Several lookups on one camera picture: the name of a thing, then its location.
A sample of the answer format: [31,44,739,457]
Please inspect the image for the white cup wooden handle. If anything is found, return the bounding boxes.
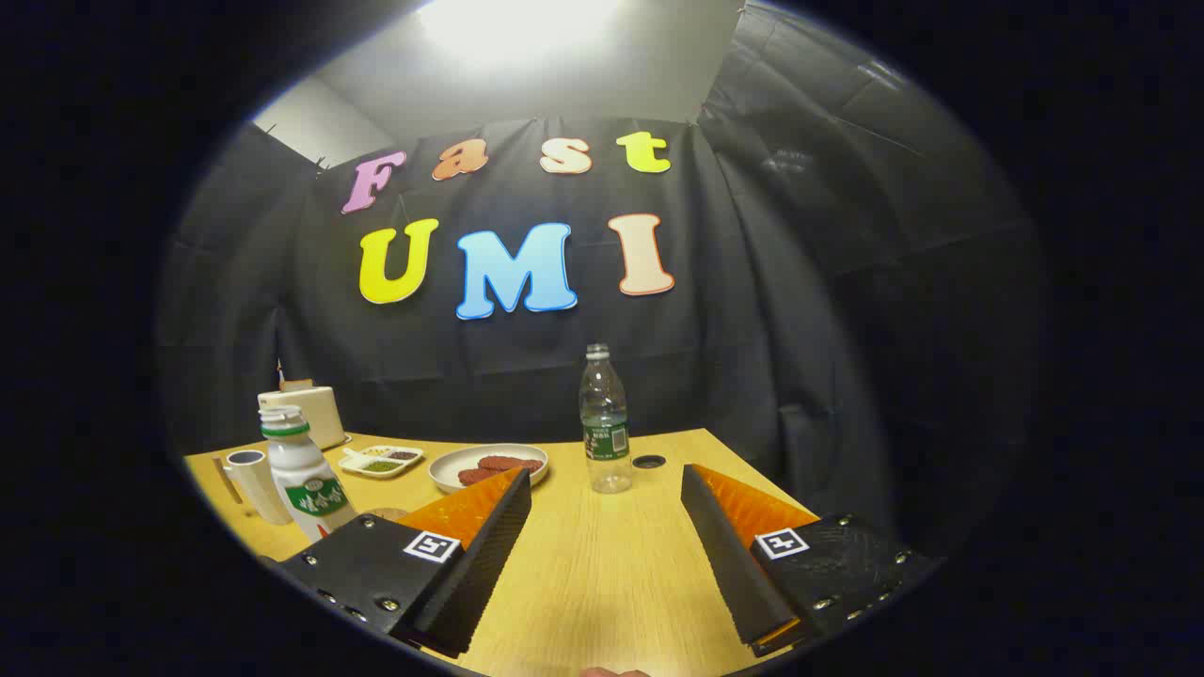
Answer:
[211,449,294,526]

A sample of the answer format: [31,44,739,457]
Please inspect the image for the white divided dish with beans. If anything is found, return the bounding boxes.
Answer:
[338,445,425,480]

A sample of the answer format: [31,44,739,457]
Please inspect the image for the black backdrop cloth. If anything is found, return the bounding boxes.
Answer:
[155,5,1050,565]

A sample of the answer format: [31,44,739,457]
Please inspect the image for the clear plastic water bottle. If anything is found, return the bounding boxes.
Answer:
[578,344,633,495]

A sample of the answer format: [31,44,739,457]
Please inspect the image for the cream toaster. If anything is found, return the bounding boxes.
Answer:
[258,380,347,450]

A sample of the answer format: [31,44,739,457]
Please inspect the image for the white juice bottle green ring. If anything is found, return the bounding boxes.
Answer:
[259,404,358,543]

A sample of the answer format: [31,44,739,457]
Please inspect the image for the white oval plate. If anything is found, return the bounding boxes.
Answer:
[429,444,550,495]

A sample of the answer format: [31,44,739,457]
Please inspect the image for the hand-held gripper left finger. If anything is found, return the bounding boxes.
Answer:
[277,467,533,659]

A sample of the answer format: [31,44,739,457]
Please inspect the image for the wooden table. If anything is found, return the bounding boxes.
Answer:
[183,428,819,677]

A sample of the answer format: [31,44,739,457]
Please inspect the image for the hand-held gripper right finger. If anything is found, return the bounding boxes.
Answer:
[679,463,942,659]

